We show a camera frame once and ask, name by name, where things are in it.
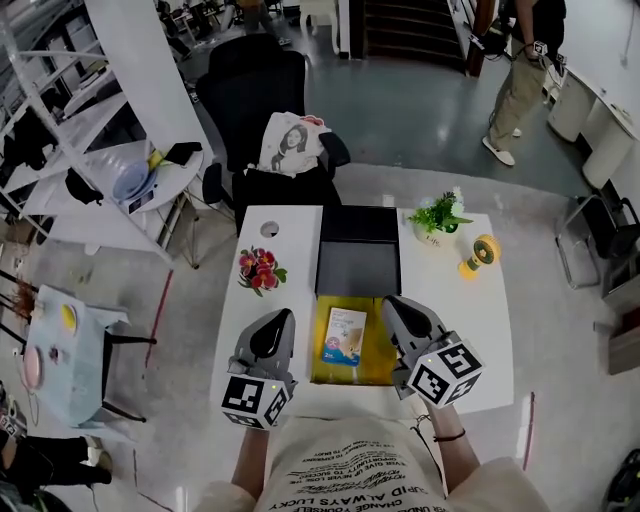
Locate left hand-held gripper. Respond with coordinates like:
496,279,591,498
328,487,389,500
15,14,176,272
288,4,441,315
219,308,300,431

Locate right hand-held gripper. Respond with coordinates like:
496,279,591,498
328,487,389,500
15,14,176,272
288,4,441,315
381,294,486,409

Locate white and blue bandages box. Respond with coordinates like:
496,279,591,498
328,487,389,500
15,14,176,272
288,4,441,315
321,306,368,368

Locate black box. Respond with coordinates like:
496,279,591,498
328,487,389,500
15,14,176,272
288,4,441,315
314,204,403,299

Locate person's left forearm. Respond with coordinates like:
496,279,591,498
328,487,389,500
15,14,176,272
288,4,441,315
230,423,274,502

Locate person's right forearm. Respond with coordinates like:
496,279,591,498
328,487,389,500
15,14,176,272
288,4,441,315
423,401,482,497

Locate brown cardboard box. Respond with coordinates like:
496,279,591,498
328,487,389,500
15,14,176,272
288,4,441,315
606,308,640,377

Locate yellow tray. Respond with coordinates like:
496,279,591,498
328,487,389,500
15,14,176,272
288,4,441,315
309,294,402,387

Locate red artificial flowers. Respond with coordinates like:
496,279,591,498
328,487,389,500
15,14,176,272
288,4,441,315
237,245,289,298

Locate yellow handheld fan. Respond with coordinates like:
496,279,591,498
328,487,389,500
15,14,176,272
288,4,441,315
457,234,503,282

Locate person's beige printed shirt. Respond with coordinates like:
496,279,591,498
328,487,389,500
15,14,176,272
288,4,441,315
193,413,552,512

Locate green plant in white pot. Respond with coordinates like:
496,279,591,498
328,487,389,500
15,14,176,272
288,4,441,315
406,186,475,250

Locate light blue side table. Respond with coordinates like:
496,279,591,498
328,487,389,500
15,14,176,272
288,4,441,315
21,284,158,430

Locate white round table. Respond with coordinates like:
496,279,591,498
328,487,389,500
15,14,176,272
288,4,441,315
82,141,207,271

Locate white portrait-print cushion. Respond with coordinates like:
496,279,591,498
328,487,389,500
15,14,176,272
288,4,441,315
257,111,332,179

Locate stack of blue bowls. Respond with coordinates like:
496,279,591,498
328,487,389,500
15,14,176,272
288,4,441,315
111,160,159,204

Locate black cloth item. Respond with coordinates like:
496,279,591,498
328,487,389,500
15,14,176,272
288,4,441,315
163,141,204,167

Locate pink plate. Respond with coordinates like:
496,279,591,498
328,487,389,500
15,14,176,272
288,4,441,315
21,344,46,390

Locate black office chair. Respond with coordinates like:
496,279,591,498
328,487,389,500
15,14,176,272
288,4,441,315
195,32,352,237

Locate white cabinet row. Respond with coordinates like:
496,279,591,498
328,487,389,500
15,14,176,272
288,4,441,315
546,63,637,192

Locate white metal shelf rack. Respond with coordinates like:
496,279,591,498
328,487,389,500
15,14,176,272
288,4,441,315
0,0,177,264

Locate dark staircase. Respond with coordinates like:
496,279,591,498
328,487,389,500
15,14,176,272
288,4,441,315
363,0,470,62

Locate metal frame chair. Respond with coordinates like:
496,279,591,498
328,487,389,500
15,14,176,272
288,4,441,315
553,193,640,292

